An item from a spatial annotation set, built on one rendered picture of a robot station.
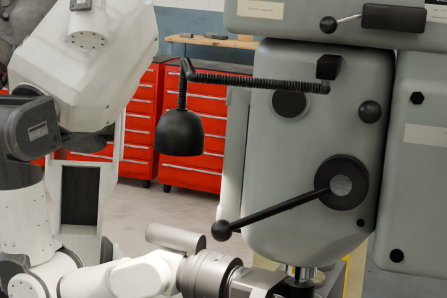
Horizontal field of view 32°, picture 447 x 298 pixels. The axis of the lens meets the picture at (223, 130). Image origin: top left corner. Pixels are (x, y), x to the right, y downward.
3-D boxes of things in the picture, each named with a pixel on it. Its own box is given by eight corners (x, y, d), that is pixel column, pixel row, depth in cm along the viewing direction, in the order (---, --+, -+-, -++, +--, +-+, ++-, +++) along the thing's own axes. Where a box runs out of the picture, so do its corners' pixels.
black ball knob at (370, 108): (356, 124, 99) (358, 100, 98) (357, 120, 102) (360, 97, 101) (380, 127, 98) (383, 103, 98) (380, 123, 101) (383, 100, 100)
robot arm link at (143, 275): (169, 294, 122) (105, 310, 129) (198, 274, 130) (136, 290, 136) (155, 255, 122) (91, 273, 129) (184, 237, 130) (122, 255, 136)
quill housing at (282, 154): (227, 268, 109) (247, 35, 102) (254, 225, 128) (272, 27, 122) (368, 290, 105) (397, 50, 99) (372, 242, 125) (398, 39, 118)
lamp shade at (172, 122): (153, 144, 118) (155, 102, 117) (201, 146, 119) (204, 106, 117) (153, 155, 111) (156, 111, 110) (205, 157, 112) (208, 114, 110)
